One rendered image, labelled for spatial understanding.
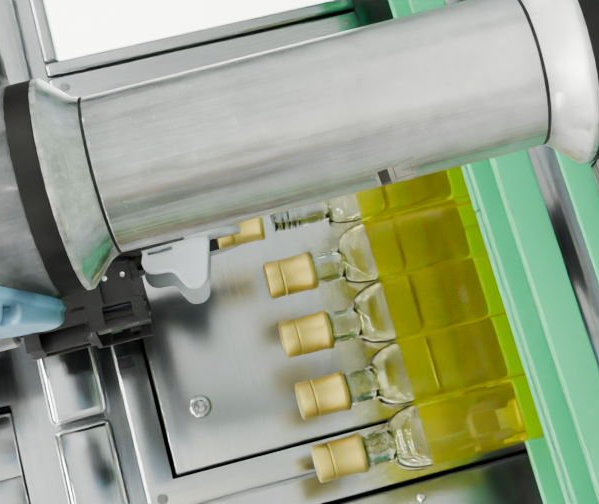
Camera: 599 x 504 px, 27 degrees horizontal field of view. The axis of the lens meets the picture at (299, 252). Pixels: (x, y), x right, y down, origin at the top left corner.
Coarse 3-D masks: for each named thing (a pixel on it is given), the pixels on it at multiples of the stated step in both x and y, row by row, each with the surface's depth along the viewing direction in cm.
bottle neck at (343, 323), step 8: (328, 312) 114; (336, 312) 114; (344, 312) 114; (352, 312) 114; (336, 320) 113; (344, 320) 113; (352, 320) 113; (336, 328) 113; (344, 328) 113; (352, 328) 113; (336, 336) 113; (344, 336) 113; (352, 336) 114
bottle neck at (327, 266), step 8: (312, 256) 115; (320, 256) 115; (328, 256) 115; (336, 256) 115; (320, 264) 114; (328, 264) 114; (336, 264) 115; (320, 272) 114; (328, 272) 115; (336, 272) 115; (320, 280) 115; (328, 280) 115
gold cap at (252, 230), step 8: (240, 224) 115; (248, 224) 115; (256, 224) 115; (240, 232) 115; (248, 232) 115; (256, 232) 115; (264, 232) 115; (216, 240) 117; (224, 240) 115; (232, 240) 115; (240, 240) 115; (248, 240) 116; (256, 240) 116; (224, 248) 116
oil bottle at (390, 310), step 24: (456, 264) 114; (480, 264) 114; (384, 288) 113; (408, 288) 113; (432, 288) 113; (456, 288) 113; (480, 288) 113; (360, 312) 113; (384, 312) 112; (408, 312) 112; (432, 312) 112; (456, 312) 113; (480, 312) 113; (504, 312) 114; (360, 336) 114; (384, 336) 112; (408, 336) 112
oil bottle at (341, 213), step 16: (432, 176) 116; (448, 176) 116; (368, 192) 115; (384, 192) 115; (400, 192) 115; (416, 192) 115; (432, 192) 115; (448, 192) 116; (464, 192) 116; (336, 208) 115; (352, 208) 115; (368, 208) 115; (384, 208) 115; (400, 208) 115; (416, 208) 116; (336, 224) 116; (352, 224) 116
